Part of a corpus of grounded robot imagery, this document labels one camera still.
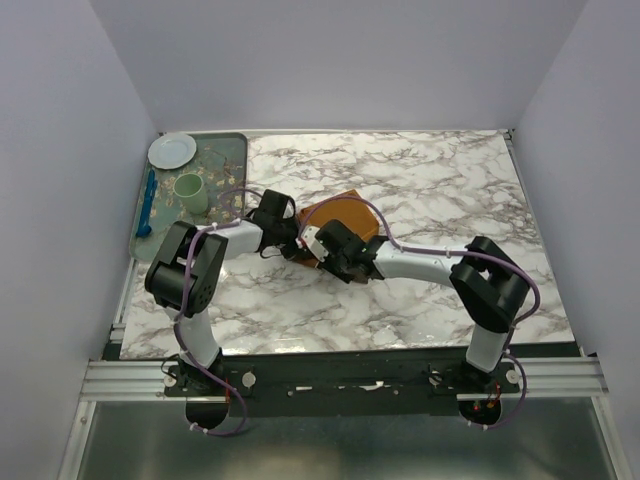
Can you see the white round plate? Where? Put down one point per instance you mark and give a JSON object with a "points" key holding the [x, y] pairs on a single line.
{"points": [[172, 151]]}

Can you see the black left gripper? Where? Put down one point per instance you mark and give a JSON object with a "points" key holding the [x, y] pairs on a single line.
{"points": [[289, 252]]}

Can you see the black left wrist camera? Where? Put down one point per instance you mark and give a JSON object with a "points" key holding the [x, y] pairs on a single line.
{"points": [[276, 205]]}

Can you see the light green cup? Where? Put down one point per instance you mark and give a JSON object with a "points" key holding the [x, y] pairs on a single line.
{"points": [[191, 191]]}

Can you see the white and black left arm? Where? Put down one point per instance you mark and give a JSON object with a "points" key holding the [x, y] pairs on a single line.
{"points": [[184, 274]]}

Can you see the orange-brown cloth napkin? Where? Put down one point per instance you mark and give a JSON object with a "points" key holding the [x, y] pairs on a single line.
{"points": [[356, 215]]}

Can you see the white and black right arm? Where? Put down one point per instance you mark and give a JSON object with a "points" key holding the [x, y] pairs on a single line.
{"points": [[495, 292]]}

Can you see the blue plastic utensil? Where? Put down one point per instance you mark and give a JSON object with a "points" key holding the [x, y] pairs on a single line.
{"points": [[144, 228]]}

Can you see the aluminium frame rail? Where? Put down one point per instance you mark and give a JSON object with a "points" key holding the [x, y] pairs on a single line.
{"points": [[576, 377]]}

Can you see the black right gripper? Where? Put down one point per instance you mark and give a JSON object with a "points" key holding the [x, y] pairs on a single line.
{"points": [[326, 266]]}

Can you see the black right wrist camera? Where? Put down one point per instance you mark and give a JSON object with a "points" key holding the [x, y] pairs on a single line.
{"points": [[339, 240]]}

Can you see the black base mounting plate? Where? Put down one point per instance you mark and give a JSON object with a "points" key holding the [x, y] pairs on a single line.
{"points": [[435, 381]]}

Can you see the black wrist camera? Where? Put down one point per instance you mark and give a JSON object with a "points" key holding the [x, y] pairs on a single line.
{"points": [[276, 205], [339, 240]]}

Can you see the floral teal serving tray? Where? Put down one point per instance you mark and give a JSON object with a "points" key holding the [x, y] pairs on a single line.
{"points": [[221, 161]]}

